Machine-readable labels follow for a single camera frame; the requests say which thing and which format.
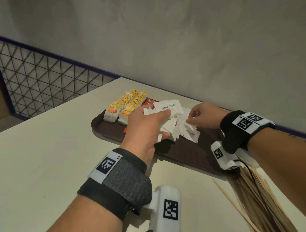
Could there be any person's left hand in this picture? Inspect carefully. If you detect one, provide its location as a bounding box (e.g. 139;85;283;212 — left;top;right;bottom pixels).
119;110;172;165

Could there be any person's right hand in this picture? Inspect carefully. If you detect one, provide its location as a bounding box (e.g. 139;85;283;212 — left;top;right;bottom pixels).
187;102;232;131

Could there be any row of tea bags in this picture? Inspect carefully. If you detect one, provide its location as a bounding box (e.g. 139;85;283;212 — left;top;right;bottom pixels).
103;89;140;124
118;91;148;126

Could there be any white paper sugar packet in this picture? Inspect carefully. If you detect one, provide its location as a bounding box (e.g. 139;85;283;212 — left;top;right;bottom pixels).
143;106;179;144
153;99;184;118
183;117;200;144

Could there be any row of red coffee sachets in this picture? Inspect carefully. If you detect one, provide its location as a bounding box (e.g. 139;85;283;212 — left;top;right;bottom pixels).
123;97;159;132

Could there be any dark brown tray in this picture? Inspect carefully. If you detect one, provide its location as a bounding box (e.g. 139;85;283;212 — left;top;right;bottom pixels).
91;97;241;177

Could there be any pile of wooden stir sticks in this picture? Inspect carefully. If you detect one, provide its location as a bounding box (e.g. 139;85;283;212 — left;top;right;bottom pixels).
212;165;298;232

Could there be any person's right forearm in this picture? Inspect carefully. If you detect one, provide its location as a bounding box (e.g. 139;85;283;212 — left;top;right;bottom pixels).
247;128;306;215

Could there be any person's left forearm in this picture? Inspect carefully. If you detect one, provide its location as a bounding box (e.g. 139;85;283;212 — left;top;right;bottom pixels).
47;195;124;232

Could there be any black left wrist band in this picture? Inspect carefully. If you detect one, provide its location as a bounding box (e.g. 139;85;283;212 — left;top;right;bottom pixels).
77;148;153;221

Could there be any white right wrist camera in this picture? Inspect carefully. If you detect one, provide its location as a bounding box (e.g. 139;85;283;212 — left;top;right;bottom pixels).
210;141;239;170

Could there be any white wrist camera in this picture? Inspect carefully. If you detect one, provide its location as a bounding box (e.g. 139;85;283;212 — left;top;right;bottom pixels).
143;184;182;232
210;141;239;170

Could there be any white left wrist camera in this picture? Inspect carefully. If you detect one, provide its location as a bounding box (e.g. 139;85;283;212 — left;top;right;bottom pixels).
143;184;182;232

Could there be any black cable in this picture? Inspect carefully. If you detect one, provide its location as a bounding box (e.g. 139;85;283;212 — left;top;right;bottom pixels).
235;160;258;183

